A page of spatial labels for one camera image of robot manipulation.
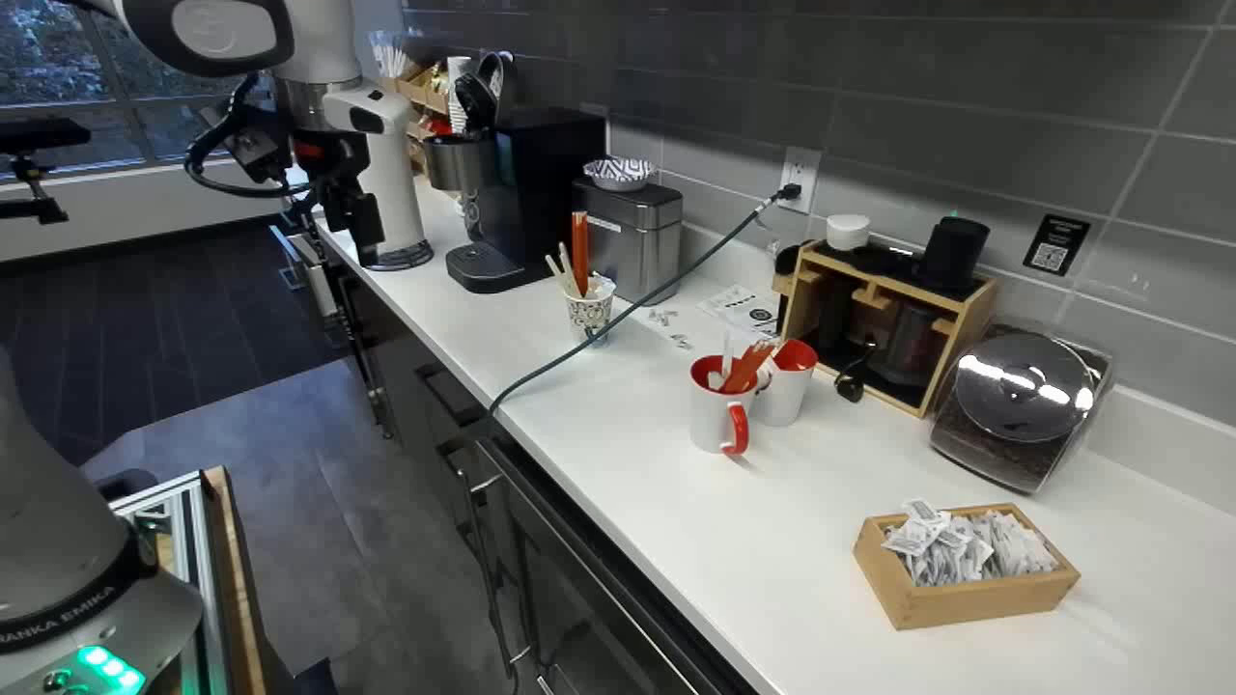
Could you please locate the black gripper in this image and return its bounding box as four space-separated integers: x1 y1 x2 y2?
291 129 388 269

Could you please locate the orange flat stick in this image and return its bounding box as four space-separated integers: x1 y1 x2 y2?
567 209 593 300

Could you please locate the aluminium profile frame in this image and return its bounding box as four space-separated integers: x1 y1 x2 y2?
108 469 234 695

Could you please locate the white wall outlet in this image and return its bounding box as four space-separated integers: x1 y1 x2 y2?
771 143 827 215

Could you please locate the wooden board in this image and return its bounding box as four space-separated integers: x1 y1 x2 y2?
202 465 271 695

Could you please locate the white printed paper sheet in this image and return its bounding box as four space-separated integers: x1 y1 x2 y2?
697 281 784 333

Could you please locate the white stir stick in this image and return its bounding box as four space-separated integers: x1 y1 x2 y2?
540 239 579 300

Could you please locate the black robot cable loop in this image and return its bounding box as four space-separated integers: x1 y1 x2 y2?
180 75 300 206

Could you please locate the wooden packet box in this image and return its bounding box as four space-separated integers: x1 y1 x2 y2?
849 498 1085 632

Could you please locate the stainless steel canister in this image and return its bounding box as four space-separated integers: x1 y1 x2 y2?
570 179 688 309

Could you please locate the black coffee machine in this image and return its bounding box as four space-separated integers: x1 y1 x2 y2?
440 52 609 296

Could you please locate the white sugar packets pile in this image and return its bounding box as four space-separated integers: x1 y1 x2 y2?
881 498 1060 593

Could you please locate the utensil holder with red tools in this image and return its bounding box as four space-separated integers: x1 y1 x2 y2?
560 274 620 342

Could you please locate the small white cup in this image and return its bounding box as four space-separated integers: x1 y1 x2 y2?
824 209 876 260

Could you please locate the window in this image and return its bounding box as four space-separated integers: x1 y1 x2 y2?
0 0 256 179

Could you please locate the white utensil with grey handle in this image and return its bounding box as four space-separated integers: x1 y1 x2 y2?
714 323 742 390

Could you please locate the red plastic stirrer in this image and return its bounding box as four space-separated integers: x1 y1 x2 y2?
717 339 781 399

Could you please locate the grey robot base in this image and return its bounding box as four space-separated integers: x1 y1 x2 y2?
0 342 207 695

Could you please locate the blue patterned white bowl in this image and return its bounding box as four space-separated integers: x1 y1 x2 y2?
579 156 657 198

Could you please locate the black cylinder container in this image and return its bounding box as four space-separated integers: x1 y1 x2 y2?
916 211 995 300

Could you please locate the black camera on tripod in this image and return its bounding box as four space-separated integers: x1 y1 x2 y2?
0 113 96 229

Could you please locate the dark under-counter cabinet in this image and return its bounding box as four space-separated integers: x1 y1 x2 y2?
319 242 764 695

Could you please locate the wooden pod organizer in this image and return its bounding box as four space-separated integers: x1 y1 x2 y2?
771 242 1004 422

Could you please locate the dark power cable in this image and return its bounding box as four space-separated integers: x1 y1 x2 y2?
435 183 804 454

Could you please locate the white mug red interior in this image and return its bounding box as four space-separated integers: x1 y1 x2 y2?
684 350 764 465

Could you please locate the black QR code sign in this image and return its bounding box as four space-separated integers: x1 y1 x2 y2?
1021 209 1091 278

